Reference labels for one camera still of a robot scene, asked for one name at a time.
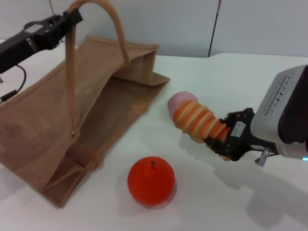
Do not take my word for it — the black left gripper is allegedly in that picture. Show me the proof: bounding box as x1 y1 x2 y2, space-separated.
0 10 84 73

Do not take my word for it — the orange toy fruit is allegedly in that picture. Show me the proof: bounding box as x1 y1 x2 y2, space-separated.
127 155 177 210

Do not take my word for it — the brown jute handbag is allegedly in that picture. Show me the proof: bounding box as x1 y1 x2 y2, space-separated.
0 0 170 209

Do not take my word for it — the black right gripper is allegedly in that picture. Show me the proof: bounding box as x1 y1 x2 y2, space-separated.
203 108 278 162

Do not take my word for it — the silver metal connector plug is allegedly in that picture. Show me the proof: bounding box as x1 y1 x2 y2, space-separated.
255 147 271 167

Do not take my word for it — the black cable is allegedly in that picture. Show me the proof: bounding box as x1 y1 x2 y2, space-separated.
0 64 27 103

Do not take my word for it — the pink toy peach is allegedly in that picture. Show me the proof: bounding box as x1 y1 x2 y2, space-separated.
167 91 198 121

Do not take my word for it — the orange striped bread loaf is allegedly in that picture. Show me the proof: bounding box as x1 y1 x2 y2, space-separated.
173 99 232 145

